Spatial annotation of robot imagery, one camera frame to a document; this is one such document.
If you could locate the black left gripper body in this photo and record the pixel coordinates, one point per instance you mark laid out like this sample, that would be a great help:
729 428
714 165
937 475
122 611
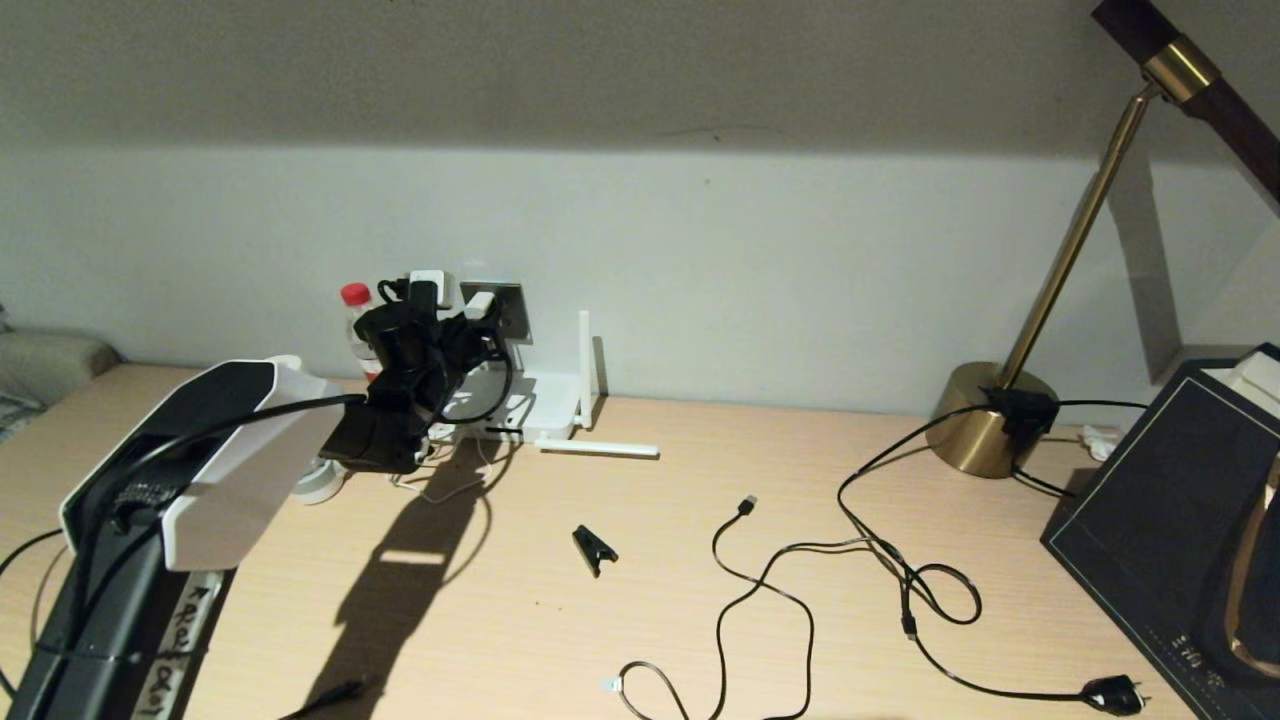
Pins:
445 365

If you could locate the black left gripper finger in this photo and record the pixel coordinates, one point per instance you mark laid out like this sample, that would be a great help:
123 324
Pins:
458 315
498 315

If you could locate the white power adapter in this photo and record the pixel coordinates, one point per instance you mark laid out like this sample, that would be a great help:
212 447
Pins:
480 305

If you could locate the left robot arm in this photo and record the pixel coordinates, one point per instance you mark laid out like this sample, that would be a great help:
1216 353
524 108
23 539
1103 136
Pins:
230 470

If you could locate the white router with antennas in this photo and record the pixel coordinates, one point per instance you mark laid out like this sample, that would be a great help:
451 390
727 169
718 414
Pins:
555 410

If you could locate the clear bottle red cap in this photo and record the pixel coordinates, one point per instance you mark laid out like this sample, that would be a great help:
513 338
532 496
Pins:
355 294

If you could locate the black clip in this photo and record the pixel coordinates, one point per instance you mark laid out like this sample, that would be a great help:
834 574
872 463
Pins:
592 546

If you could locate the grey cushion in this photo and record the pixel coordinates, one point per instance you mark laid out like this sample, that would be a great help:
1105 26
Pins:
50 360

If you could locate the brass desk lamp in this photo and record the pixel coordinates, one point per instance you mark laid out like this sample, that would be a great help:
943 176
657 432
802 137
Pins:
985 430

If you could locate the black block on lamp base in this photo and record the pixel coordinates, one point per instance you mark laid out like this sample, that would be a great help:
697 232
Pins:
1022 412

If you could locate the grey wall socket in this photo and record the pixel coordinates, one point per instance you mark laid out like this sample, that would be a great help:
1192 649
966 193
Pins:
512 305

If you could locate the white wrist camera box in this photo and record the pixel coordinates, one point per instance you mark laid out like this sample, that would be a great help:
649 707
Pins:
445 285

